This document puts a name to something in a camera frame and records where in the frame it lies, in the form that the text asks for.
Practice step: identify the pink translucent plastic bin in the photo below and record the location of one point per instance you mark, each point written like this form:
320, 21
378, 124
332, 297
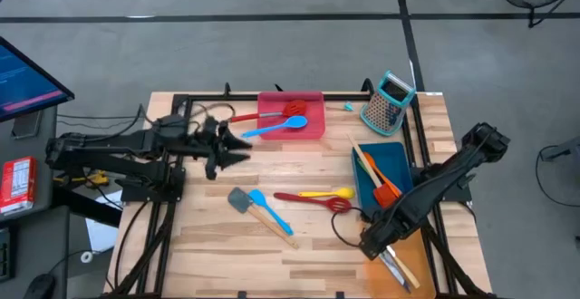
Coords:
312, 104

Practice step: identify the black keyboard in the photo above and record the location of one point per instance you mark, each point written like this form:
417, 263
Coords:
4, 253

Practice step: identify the black computer mouse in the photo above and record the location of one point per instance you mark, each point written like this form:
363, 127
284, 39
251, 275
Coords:
40, 286

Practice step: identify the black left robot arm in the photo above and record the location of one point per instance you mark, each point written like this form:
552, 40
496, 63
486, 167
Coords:
113, 147

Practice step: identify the black table frame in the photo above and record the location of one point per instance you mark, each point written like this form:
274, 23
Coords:
204, 97

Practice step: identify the dark blue plastic bin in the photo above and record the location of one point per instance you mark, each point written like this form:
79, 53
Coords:
394, 158

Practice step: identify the white tape roll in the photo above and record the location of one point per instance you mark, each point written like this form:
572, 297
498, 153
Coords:
82, 257

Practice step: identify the teal framed box grater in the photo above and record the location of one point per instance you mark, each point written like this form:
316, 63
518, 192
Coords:
383, 113

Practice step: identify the monitor with blue screen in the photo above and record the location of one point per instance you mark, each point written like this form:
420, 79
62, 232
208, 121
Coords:
22, 81

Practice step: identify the white paper sheet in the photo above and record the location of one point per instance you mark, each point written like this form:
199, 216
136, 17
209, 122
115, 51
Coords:
102, 235

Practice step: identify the yellow silicone spoon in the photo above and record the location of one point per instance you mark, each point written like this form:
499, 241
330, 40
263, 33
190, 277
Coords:
345, 193

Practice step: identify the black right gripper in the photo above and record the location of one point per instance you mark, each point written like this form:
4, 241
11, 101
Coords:
378, 242

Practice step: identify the small teal measuring spoon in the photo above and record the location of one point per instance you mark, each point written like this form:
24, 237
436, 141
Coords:
349, 106

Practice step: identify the large blue silicone spoon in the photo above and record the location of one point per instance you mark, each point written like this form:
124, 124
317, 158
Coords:
296, 121

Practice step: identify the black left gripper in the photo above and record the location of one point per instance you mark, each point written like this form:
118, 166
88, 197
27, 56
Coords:
213, 149

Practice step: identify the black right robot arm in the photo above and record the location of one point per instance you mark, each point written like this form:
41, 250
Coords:
453, 172

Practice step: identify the orange silicone spatula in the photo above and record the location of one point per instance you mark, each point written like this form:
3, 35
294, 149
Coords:
369, 159

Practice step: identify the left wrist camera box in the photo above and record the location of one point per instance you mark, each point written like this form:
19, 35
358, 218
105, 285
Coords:
209, 124

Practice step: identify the dark grey desk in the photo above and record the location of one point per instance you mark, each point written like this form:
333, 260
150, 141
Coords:
41, 240

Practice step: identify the orange translucent plastic bin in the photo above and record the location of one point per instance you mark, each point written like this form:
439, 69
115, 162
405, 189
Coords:
423, 263

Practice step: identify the small blue silicone spatula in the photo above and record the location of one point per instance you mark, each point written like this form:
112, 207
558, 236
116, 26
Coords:
258, 198

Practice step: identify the all-red silicone slotted turner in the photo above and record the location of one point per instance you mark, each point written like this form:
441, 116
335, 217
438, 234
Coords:
337, 205

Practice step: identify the red cardboard box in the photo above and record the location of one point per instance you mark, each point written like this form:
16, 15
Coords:
16, 183

